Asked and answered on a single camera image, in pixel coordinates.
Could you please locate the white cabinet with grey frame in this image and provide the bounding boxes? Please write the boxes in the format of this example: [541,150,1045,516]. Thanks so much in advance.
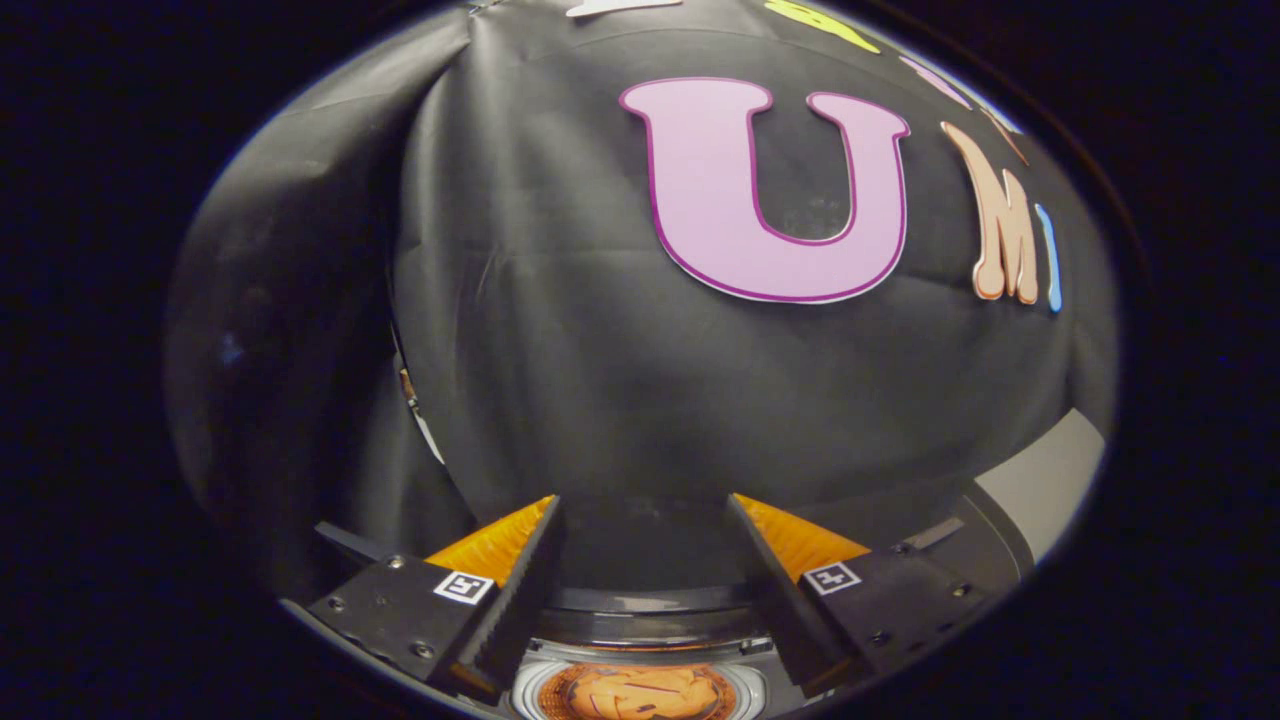
[975,408,1108,563]

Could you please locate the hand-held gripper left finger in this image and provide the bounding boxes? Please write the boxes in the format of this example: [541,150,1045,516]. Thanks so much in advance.
[283,494,567,698]

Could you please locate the orange clothes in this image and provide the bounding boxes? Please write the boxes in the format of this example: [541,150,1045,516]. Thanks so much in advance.
[565,665,736,720]

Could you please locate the black backdrop cloth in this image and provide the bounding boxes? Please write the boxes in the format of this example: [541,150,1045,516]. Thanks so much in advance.
[165,0,1121,601]

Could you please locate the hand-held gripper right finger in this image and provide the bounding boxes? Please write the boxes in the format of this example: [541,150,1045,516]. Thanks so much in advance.
[724,492,991,696]

